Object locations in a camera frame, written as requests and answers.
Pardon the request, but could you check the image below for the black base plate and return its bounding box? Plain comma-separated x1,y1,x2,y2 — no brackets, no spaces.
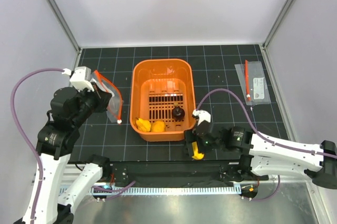
99,160,268,188

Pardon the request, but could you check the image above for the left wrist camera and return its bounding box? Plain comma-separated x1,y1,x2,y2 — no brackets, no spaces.
62,66,94,92

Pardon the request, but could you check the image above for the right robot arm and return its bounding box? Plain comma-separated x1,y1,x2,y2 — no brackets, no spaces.
184,121,336,189

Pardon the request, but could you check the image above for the orange toy fruit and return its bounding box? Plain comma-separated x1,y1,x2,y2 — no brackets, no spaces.
151,121,166,132

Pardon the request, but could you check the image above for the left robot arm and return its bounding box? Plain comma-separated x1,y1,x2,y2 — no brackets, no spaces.
17,87,112,223

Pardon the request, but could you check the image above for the spare clear zip bag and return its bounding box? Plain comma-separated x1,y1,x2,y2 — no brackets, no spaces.
235,60,271,106

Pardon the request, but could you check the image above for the yellow toy squash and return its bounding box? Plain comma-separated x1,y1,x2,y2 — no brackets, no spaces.
136,118,152,132

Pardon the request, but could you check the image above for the orange plastic basket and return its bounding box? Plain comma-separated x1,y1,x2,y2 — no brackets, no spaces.
130,59,196,142

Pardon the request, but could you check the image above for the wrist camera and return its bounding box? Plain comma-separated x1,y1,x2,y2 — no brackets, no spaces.
192,110,211,125
62,66,94,92

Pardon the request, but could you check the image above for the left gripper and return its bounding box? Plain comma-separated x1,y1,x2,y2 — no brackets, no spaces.
73,81,112,126

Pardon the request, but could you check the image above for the clear zip bag orange zipper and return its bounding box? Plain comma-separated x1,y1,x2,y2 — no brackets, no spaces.
91,70,123,124

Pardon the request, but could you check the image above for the dark toy mangosteen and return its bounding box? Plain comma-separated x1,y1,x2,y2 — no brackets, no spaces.
171,102,185,121

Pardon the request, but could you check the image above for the yellow toy pepper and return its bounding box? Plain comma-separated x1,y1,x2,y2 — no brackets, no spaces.
192,141,204,160

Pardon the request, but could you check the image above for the slotted cable duct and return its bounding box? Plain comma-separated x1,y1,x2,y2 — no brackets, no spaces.
60,184,242,197

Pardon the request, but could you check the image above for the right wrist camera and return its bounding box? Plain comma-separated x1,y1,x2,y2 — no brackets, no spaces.
192,110,211,125

